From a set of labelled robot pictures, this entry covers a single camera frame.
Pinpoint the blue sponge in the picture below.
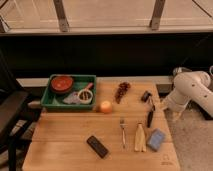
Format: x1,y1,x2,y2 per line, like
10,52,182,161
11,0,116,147
147,129,165,151

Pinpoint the wooden table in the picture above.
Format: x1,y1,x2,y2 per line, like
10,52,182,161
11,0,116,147
22,81,180,171

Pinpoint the black chair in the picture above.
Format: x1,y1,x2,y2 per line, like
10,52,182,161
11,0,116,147
0,50,41,171

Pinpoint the silver fork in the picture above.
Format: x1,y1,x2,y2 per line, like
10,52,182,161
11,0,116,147
120,118,126,149

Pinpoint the orange round fruit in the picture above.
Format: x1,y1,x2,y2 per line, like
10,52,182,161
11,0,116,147
100,101,112,114

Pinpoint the red bowl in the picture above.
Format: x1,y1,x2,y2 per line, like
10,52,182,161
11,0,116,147
50,76,74,94

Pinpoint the green plastic tray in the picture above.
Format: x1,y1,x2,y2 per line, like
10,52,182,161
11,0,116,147
41,74,96,112

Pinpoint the white measuring cup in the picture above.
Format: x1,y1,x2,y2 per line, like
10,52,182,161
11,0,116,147
77,83,93,104

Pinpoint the black remote control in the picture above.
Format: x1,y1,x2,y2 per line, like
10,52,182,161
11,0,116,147
87,136,109,158

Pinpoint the bunch of dark grapes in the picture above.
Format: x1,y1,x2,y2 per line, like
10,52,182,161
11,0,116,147
115,82,131,103

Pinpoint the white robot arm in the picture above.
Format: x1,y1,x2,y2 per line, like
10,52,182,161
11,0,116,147
162,71,213,117

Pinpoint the grey crumpled cloth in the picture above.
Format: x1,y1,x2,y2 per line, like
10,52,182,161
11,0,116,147
63,92,80,104

